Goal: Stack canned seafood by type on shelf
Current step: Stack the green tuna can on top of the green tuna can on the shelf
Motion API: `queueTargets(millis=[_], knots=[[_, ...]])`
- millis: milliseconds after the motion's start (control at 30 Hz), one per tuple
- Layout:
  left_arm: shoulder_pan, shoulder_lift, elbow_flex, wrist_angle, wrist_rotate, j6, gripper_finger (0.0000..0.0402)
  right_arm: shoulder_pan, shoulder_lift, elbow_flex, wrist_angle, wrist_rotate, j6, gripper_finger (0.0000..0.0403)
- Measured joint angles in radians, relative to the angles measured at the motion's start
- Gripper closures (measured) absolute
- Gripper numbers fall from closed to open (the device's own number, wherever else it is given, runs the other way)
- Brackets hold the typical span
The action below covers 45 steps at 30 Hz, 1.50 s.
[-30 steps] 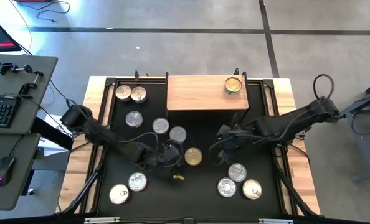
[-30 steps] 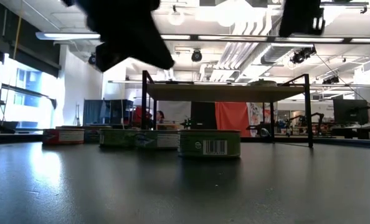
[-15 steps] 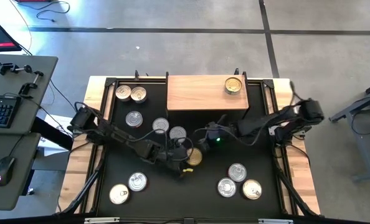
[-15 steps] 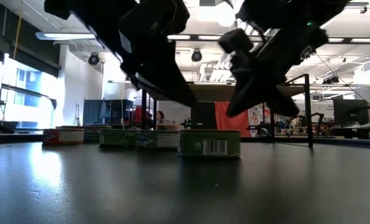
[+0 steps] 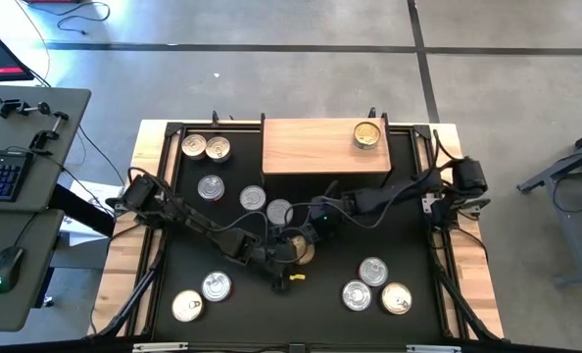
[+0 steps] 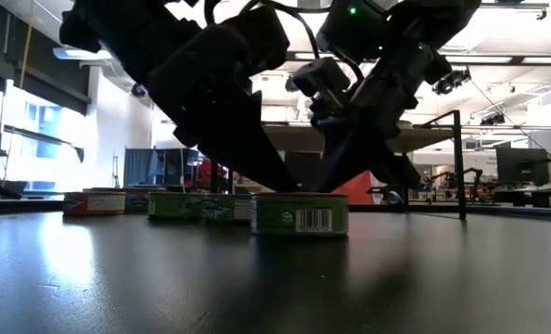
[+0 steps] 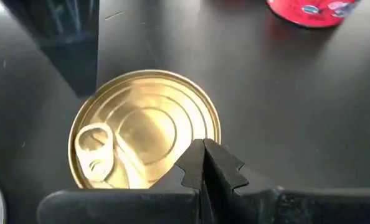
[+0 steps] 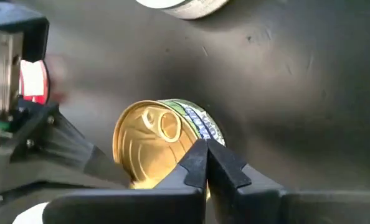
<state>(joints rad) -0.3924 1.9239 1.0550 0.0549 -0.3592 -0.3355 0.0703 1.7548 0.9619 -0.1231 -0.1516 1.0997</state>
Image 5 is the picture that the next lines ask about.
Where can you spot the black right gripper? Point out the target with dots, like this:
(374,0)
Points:
(325,216)

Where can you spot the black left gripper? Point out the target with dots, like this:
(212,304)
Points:
(247,247)

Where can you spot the gold-lidded albacore tuna can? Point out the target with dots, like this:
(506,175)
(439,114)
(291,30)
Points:
(367,135)
(305,251)

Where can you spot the green albacore tuna can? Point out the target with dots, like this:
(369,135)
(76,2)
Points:
(252,197)
(279,212)

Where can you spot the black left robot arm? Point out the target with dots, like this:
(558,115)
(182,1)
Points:
(193,220)

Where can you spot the silver-lidded seafood can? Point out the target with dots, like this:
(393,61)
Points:
(216,286)

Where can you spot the wooden shelf with black legs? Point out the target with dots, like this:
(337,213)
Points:
(310,147)

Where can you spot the gold-lidded seafood can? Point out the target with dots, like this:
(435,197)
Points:
(396,297)

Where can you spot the yellow tape tag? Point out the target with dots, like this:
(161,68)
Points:
(297,277)

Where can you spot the white paper sheet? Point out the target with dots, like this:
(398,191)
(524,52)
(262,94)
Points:
(92,193)

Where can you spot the black desk support beam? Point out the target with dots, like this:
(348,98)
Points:
(80,211)

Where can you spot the grey desk top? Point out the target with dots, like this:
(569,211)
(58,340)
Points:
(31,294)
(7,130)

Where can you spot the grey metal table base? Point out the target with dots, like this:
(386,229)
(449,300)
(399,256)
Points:
(572,235)

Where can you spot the black desk clamp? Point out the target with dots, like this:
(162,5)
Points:
(8,105)
(38,139)

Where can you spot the black computer mouse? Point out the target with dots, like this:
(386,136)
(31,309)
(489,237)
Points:
(7,267)

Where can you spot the small black camera block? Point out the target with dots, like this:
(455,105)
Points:
(296,348)

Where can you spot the silver metal bracket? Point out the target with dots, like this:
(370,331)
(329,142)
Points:
(159,347)
(433,349)

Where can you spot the black metal table frame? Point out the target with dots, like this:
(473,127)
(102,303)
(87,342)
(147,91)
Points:
(171,130)

